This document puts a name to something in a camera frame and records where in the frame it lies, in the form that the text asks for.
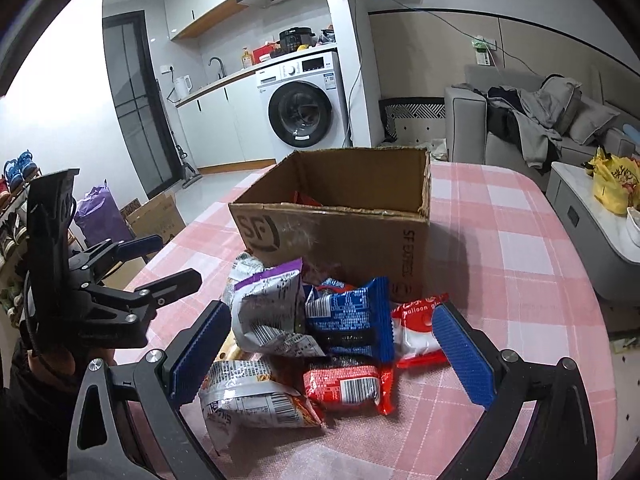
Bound black and white patterned mat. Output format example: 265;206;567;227
380;98;446;143

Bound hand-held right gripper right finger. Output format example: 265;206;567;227
431;301;598;480

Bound blue cable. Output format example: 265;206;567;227
342;0;416;133

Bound grey sofa pillow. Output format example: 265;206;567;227
570;95;621;146

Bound open cardboard carton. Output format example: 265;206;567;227
120;192;187;246

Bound black pressure cooker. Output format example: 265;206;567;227
278;27;317;53

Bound white kitchen base cabinet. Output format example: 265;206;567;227
175;72;276;173

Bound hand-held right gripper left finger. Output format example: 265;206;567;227
67;300;233;480

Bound wall socket with plug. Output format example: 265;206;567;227
472;35;498;66

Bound person's left forearm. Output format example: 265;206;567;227
0;335;76;480

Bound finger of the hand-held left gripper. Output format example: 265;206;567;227
80;267;203;311
67;234;165;281

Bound pink checkered tablecloth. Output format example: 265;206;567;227
112;160;616;480

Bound stick vacuum cleaner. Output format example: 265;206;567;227
170;125;201;190

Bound white coffee table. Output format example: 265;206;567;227
545;161;640;306

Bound black glass door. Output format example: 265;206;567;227
102;11;182;200

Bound blue snack packet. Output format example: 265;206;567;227
304;276;396;365

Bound brown cardboard box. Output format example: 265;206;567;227
228;146;432;303

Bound grey sofa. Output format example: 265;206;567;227
444;64;640;176

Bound yellow plastic bag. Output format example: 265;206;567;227
585;147;640;216

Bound silver and orange snack packet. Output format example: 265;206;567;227
198;359;326;451

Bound red and white snack packet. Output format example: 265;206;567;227
390;294;451;370

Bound purple and white snack packet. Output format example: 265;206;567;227
227;257;331;358

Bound grey clothes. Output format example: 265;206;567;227
487;75;583;171

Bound person's left hand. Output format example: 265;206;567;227
27;349;88;386

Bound purple bag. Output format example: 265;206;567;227
74;180;133;248

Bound shoe rack with shoes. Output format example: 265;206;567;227
0;150;36;321

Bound white washing machine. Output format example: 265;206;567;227
256;51;353;162

